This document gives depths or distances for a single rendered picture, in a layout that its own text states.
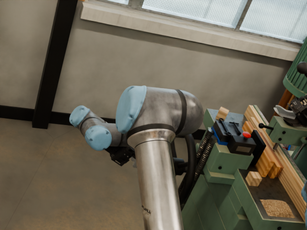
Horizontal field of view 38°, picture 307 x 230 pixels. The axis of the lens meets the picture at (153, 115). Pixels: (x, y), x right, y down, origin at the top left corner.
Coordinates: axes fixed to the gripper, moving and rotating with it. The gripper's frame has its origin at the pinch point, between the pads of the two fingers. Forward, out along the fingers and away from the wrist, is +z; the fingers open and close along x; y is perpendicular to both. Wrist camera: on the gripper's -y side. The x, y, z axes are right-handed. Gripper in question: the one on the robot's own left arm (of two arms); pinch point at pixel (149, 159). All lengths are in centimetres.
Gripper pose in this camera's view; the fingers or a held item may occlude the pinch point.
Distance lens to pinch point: 169.1
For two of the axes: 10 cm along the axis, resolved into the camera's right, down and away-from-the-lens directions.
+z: 6.6, 5.3, 5.4
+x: 1.9, 5.8, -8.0
